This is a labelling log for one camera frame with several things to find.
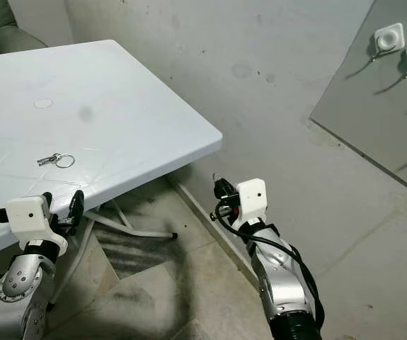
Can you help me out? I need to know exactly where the white plastic folding table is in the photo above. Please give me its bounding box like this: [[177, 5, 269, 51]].
[[0, 40, 224, 261]]

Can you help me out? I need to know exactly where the dark green leather sofa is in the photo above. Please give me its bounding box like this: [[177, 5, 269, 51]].
[[0, 0, 69, 56]]

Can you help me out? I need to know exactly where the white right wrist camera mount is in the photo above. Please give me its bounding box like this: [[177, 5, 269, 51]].
[[235, 178, 268, 226]]

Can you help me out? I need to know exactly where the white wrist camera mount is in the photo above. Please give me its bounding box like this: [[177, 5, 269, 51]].
[[6, 196, 68, 256], [235, 178, 268, 226]]

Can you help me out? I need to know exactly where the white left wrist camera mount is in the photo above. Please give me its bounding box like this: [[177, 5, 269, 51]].
[[6, 196, 68, 256]]

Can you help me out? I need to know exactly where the silver key with ring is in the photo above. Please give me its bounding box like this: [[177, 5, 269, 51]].
[[37, 153, 76, 169]]

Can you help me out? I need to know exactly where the grey wall panel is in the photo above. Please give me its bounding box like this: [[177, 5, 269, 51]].
[[309, 0, 407, 203]]

